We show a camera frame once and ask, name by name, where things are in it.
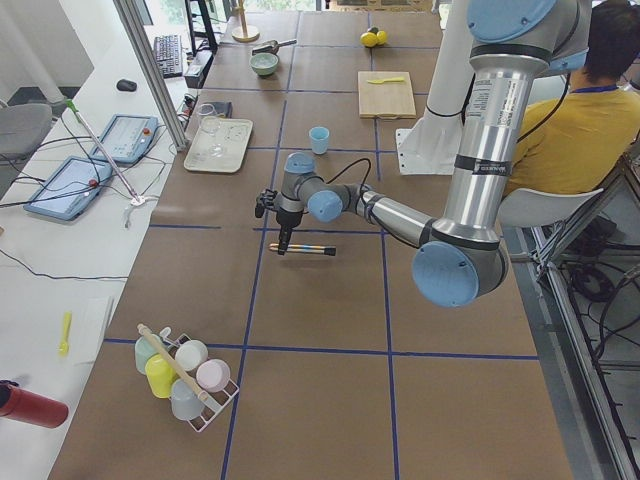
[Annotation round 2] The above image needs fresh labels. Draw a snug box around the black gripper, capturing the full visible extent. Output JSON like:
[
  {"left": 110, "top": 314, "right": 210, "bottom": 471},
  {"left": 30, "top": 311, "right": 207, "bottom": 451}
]
[{"left": 276, "top": 207, "right": 304, "bottom": 255}]

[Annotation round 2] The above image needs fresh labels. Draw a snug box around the black metal muddler stick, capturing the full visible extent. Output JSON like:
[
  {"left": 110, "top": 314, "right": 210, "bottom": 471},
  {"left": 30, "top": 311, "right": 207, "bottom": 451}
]
[{"left": 268, "top": 243, "right": 337, "bottom": 256}]

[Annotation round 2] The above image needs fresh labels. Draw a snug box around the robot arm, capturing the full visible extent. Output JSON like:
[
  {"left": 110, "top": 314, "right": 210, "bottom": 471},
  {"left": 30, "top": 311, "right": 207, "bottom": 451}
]
[{"left": 256, "top": 1, "right": 591, "bottom": 307}]

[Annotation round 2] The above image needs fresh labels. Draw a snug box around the light blue plastic cup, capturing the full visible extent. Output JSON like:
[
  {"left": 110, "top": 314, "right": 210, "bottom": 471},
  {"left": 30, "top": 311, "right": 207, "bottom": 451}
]
[{"left": 308, "top": 126, "right": 330, "bottom": 155}]

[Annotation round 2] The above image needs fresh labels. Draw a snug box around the white plastic cup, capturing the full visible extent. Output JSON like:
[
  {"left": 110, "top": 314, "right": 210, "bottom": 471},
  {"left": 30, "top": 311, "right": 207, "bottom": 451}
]
[{"left": 175, "top": 340, "right": 208, "bottom": 372}]

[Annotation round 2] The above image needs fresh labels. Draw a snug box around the pink plastic cup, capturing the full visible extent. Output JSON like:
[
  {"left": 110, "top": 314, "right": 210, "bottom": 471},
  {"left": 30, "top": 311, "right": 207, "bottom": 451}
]
[{"left": 196, "top": 359, "right": 231, "bottom": 393}]

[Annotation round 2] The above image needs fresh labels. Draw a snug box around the mint green plastic cup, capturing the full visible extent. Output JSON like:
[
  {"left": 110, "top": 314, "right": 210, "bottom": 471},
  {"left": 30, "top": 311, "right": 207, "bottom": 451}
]
[{"left": 134, "top": 336, "right": 157, "bottom": 375}]

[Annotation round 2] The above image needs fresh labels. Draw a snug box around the yellow-green plastic cup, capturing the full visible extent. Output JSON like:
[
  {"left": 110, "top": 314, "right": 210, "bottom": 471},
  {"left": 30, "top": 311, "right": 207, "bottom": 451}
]
[{"left": 145, "top": 354, "right": 176, "bottom": 399}]

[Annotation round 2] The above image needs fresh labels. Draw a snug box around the pale grey plastic cup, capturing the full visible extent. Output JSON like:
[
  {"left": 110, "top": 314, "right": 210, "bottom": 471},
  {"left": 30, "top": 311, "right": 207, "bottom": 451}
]
[{"left": 170, "top": 379, "right": 204, "bottom": 421}]

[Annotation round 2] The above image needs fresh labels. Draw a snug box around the whole yellow lemon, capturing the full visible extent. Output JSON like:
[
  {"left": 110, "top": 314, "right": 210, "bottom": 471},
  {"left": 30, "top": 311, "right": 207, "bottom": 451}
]
[
  {"left": 375, "top": 31, "right": 388, "bottom": 46},
  {"left": 360, "top": 32, "right": 378, "bottom": 48}
]

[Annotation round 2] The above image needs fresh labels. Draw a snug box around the cream plastic tray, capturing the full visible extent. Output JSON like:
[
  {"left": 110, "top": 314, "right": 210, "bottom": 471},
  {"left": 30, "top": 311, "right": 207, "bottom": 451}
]
[{"left": 183, "top": 118, "right": 253, "bottom": 174}]

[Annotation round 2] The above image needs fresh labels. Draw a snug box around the clear wine glass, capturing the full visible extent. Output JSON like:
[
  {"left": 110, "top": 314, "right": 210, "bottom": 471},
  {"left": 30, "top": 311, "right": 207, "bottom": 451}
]
[{"left": 198, "top": 104, "right": 224, "bottom": 157}]

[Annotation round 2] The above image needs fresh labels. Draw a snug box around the dark grey folded cloth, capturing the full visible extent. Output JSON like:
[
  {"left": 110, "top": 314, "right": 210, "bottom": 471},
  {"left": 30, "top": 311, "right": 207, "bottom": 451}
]
[{"left": 207, "top": 101, "right": 233, "bottom": 118}]

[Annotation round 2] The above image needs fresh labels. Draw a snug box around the bamboo cutting board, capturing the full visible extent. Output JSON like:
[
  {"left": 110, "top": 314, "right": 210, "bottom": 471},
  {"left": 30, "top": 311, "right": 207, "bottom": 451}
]
[{"left": 357, "top": 71, "right": 416, "bottom": 119}]

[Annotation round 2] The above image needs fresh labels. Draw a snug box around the green bowl with ice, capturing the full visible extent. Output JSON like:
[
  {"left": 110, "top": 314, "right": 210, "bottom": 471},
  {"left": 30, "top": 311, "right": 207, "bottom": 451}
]
[{"left": 249, "top": 52, "right": 279, "bottom": 77}]

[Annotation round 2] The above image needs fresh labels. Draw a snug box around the teach pendant tablet far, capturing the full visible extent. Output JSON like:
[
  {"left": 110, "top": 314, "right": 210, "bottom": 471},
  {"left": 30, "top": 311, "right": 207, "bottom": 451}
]
[{"left": 99, "top": 114, "right": 159, "bottom": 165}]

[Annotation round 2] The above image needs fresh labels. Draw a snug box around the teach pendant tablet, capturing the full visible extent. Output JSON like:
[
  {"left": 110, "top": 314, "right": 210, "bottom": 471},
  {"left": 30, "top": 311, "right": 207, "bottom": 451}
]
[
  {"left": 99, "top": 114, "right": 159, "bottom": 165},
  {"left": 23, "top": 156, "right": 113, "bottom": 221}
]

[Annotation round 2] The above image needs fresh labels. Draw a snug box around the metal ice scoop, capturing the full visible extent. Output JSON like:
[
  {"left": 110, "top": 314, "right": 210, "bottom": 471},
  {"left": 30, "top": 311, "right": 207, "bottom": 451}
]
[{"left": 252, "top": 39, "right": 297, "bottom": 55}]

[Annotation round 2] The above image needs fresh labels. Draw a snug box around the yellow plastic knife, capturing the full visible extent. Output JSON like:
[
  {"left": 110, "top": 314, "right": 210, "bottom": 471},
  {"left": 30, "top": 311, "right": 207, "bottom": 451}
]
[{"left": 366, "top": 76, "right": 405, "bottom": 85}]

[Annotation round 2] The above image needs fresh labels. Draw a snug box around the wooden mug tree stand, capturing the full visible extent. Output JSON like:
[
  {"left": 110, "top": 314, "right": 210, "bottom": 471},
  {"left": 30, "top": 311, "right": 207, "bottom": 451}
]
[{"left": 231, "top": 0, "right": 260, "bottom": 43}]

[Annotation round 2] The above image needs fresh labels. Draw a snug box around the black keyboard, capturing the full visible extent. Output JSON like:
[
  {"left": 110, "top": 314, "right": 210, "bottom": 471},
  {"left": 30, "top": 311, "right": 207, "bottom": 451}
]
[{"left": 153, "top": 34, "right": 183, "bottom": 78}]

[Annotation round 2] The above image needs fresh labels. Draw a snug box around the black computer mouse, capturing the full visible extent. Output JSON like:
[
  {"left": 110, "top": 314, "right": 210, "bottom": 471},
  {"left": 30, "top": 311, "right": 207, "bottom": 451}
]
[{"left": 116, "top": 79, "right": 138, "bottom": 93}]

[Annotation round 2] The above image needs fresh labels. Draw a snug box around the teach pendant tablet near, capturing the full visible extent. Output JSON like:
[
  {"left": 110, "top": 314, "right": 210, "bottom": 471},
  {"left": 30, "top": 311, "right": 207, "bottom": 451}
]
[{"left": 23, "top": 156, "right": 113, "bottom": 221}]

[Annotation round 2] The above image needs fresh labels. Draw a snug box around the white chair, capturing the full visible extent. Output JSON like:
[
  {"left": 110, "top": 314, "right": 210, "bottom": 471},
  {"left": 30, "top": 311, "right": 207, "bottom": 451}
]
[{"left": 498, "top": 188, "right": 603, "bottom": 227}]

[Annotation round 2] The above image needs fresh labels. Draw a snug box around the yellow plastic spoon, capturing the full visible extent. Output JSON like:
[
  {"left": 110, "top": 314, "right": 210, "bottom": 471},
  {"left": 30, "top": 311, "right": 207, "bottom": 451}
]
[{"left": 58, "top": 311, "right": 72, "bottom": 356}]

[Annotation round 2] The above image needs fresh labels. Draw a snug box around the person in yellow shirt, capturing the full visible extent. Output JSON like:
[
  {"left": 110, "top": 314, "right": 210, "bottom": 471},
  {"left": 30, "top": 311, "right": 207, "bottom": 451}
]
[{"left": 504, "top": 1, "right": 639, "bottom": 195}]

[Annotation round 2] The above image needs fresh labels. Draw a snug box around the red water bottle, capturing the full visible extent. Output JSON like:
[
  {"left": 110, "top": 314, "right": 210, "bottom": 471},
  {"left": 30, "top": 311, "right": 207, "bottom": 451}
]
[{"left": 1, "top": 381, "right": 69, "bottom": 428}]

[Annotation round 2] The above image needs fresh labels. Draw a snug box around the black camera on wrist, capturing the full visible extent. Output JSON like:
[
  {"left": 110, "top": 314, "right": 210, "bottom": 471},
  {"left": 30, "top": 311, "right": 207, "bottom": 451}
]
[{"left": 254, "top": 189, "right": 278, "bottom": 219}]

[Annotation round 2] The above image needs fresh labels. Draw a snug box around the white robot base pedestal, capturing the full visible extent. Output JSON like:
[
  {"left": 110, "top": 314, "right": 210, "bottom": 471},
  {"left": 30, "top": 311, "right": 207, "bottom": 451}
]
[{"left": 396, "top": 0, "right": 474, "bottom": 175}]

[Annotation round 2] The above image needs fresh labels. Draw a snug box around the white wire cup rack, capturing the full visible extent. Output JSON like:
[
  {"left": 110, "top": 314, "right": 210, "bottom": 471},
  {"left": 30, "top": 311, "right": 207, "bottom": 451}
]
[{"left": 160, "top": 327, "right": 239, "bottom": 432}]

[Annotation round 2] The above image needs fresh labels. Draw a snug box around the wooden rack handle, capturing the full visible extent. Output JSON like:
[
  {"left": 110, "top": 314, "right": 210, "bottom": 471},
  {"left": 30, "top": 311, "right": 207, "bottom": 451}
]
[{"left": 137, "top": 323, "right": 209, "bottom": 403}]

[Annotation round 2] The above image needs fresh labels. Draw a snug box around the aluminium frame post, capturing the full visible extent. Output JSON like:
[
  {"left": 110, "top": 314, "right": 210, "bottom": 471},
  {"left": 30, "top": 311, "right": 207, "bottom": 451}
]
[{"left": 113, "top": 0, "right": 188, "bottom": 152}]

